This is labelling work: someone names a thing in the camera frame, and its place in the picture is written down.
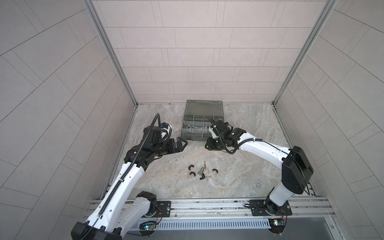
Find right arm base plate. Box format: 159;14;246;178
249;200;293;217

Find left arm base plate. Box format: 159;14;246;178
143;201;172;218

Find small electronics board right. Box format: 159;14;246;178
269;219;286;235

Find aluminium corner profile right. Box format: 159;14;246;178
273;0;338;106

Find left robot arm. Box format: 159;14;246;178
71;123;188;240

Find black corrugated cable right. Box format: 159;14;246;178
215;125;263;155

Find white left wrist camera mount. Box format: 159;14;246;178
161;122;172;139

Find white ventilation grille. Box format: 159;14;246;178
155;218;271;231

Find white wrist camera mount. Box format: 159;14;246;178
161;122;172;139
209;126;219;139

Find black corrugated cable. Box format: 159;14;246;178
97;113;161;217
215;125;263;155

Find black corrugated cable left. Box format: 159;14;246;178
97;113;161;217

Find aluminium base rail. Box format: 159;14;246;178
157;196;336;221

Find small electronics board left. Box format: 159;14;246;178
139;221;157;232

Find aluminium corner profile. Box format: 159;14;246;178
83;0;139;107
273;0;338;106

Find green plastic organizer box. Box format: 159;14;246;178
181;100;224;142

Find aluminium corner profile left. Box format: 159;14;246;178
83;0;139;107

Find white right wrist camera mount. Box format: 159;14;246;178
209;126;219;139

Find small electronics board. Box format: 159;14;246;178
139;221;157;232
269;219;286;235

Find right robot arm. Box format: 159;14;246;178
205;120;314;216

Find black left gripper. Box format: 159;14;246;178
149;137;187;157

